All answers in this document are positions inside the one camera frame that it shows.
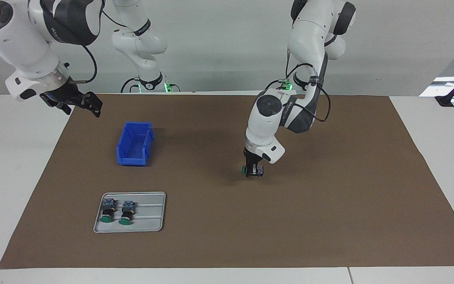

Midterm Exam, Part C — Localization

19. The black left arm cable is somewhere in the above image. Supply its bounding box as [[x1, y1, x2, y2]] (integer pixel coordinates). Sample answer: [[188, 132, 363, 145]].
[[285, 62, 332, 123]]

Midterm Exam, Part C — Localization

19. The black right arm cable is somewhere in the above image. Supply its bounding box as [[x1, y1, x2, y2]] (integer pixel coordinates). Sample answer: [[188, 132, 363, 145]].
[[67, 44, 98, 84]]

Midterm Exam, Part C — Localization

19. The brown paper table mat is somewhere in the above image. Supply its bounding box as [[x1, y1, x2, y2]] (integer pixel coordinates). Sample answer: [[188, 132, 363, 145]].
[[0, 93, 454, 269]]

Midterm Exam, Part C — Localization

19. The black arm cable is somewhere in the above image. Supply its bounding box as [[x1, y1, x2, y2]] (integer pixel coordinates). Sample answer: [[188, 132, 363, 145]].
[[285, 62, 332, 123], [67, 44, 98, 84]]

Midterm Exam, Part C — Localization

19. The blue plastic bin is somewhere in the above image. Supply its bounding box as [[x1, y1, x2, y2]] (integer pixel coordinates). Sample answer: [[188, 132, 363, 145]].
[[116, 121, 155, 166]]

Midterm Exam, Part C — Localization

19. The silver metal tray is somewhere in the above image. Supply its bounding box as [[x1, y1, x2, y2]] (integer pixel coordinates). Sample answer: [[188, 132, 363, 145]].
[[93, 192, 167, 234]]

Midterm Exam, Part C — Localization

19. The green push button switch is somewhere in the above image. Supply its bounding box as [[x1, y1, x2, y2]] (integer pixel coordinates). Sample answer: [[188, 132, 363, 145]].
[[99, 198, 117, 224], [242, 164, 265, 178], [118, 200, 136, 226]]

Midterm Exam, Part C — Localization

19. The black base cable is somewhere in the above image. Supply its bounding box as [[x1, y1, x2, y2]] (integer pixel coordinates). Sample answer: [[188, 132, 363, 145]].
[[264, 77, 292, 91], [121, 77, 141, 93]]

